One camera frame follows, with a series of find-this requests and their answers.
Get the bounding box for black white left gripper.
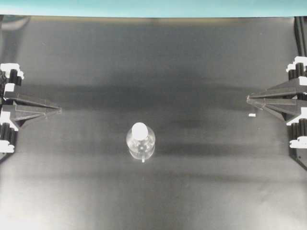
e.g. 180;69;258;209
0;63;61;153

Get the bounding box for black frame rail right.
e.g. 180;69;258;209
294;16;307;57

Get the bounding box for clear plastic bottle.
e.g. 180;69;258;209
126;125;156;163

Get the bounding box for white bottle cap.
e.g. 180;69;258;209
131;122;148;141

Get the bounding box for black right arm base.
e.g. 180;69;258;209
290;148;307;171

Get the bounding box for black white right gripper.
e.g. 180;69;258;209
247;56;307;148

